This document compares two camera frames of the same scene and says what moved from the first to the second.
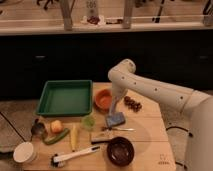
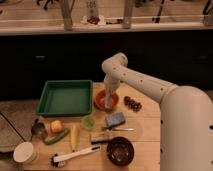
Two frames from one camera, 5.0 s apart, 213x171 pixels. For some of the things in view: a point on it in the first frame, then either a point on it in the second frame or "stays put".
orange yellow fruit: (56, 126) stays put
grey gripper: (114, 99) to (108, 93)
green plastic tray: (66, 97) stays put
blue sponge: (116, 119) stays put
